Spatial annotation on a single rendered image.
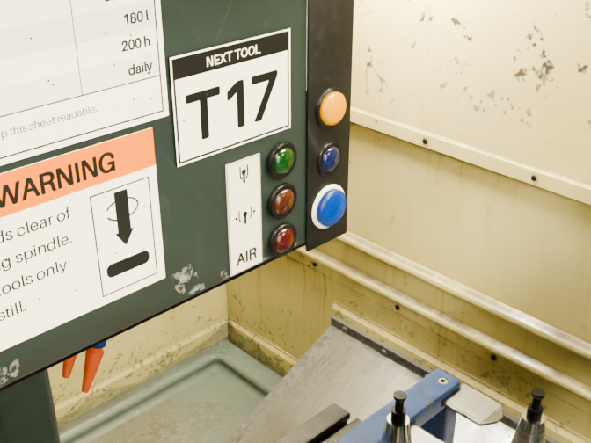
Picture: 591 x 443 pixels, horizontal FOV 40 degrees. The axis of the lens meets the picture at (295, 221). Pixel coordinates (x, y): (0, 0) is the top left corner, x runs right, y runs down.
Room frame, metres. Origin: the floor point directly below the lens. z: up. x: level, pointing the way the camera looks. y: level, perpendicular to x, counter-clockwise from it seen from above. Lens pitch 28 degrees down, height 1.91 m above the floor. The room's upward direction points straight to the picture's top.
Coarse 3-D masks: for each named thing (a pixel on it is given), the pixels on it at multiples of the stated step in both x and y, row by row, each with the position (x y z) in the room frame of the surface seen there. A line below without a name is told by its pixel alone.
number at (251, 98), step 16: (272, 64) 0.52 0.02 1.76; (224, 80) 0.49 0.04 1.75; (240, 80) 0.50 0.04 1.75; (256, 80) 0.51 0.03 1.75; (272, 80) 0.52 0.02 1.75; (224, 96) 0.49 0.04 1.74; (240, 96) 0.50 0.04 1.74; (256, 96) 0.51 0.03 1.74; (272, 96) 0.52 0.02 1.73; (224, 112) 0.49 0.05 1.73; (240, 112) 0.50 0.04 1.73; (256, 112) 0.51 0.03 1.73; (272, 112) 0.52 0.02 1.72; (224, 128) 0.49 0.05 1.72; (240, 128) 0.50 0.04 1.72; (256, 128) 0.51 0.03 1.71
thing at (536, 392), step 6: (534, 390) 0.71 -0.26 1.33; (540, 390) 0.71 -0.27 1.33; (534, 396) 0.70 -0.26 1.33; (540, 396) 0.70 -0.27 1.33; (534, 402) 0.70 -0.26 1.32; (540, 402) 0.70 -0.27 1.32; (528, 408) 0.70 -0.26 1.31; (534, 408) 0.70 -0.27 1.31; (540, 408) 0.70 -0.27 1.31; (528, 414) 0.70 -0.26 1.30; (534, 414) 0.70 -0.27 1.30; (540, 414) 0.70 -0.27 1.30; (534, 420) 0.70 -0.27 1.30
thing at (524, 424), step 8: (520, 424) 0.70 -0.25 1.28; (528, 424) 0.70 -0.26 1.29; (536, 424) 0.69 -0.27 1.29; (544, 424) 0.70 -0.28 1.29; (520, 432) 0.70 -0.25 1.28; (528, 432) 0.69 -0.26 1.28; (536, 432) 0.69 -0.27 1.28; (544, 432) 0.70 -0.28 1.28; (512, 440) 0.71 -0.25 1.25; (520, 440) 0.70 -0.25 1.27; (528, 440) 0.69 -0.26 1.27; (536, 440) 0.69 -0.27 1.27; (544, 440) 0.70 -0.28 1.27
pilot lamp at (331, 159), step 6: (330, 150) 0.56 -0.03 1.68; (336, 150) 0.56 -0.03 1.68; (324, 156) 0.55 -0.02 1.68; (330, 156) 0.55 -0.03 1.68; (336, 156) 0.56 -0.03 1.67; (324, 162) 0.55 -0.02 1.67; (330, 162) 0.55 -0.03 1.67; (336, 162) 0.56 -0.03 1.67; (324, 168) 0.55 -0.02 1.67; (330, 168) 0.55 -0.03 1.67
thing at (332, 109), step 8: (328, 96) 0.55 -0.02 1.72; (336, 96) 0.56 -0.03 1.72; (328, 104) 0.55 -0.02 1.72; (336, 104) 0.55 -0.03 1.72; (344, 104) 0.56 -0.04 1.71; (320, 112) 0.55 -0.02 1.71; (328, 112) 0.55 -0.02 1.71; (336, 112) 0.55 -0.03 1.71; (344, 112) 0.56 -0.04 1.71; (328, 120) 0.55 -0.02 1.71; (336, 120) 0.56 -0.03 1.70
